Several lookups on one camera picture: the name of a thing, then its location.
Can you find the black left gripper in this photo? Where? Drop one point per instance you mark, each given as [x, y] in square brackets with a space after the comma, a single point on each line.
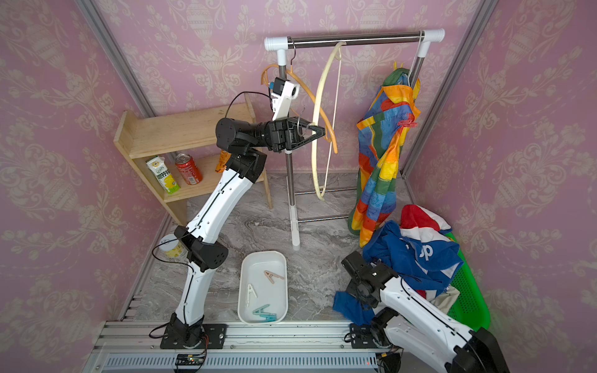
[281, 137]

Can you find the wooden clothes hanger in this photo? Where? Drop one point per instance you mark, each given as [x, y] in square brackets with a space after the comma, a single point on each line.
[318, 97]

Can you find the cream white clothes hanger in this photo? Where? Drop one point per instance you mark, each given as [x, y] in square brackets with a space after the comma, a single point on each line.
[321, 190]

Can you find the pink clothespin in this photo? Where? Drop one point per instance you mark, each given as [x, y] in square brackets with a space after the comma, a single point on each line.
[273, 277]

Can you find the blue red white jacket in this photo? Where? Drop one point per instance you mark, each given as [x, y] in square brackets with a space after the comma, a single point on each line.
[419, 249]

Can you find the white clothespin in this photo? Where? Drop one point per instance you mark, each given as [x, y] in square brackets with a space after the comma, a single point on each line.
[251, 294]

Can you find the teal green clothespin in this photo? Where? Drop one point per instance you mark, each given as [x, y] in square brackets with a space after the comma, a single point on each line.
[263, 312]

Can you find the blue clothespin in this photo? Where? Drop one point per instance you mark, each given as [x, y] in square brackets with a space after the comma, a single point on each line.
[268, 318]

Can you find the yellow dinosaur print jacket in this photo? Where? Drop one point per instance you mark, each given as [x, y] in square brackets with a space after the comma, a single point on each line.
[446, 300]

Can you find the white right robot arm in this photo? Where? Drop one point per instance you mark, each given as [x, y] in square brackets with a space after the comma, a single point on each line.
[409, 321]

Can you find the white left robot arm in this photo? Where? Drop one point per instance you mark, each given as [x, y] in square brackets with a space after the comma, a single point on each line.
[247, 145]

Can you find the rainbow striped jacket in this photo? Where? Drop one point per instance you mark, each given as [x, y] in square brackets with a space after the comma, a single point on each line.
[380, 144]

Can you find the red clothespin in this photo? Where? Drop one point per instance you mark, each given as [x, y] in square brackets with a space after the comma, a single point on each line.
[408, 122]

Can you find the metal clothes rack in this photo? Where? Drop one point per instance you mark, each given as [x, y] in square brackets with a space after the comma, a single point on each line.
[280, 45]

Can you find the orange snack bag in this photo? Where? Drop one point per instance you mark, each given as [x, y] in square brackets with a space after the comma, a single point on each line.
[223, 159]

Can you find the red soda can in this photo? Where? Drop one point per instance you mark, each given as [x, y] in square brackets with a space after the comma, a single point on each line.
[188, 169]

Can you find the green white juice carton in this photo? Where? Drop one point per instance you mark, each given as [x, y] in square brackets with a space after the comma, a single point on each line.
[157, 166]

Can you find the white plastic tray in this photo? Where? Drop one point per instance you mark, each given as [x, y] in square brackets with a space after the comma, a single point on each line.
[252, 271]

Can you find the green plastic basket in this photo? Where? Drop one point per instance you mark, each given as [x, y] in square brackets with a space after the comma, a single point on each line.
[470, 307]

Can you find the small circuit board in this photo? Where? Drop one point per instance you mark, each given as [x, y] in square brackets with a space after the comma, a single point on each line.
[190, 360]

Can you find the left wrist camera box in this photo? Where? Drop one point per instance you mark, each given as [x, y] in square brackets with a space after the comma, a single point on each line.
[283, 92]

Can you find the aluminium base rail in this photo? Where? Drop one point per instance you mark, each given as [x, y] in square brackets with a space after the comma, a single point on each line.
[238, 347]

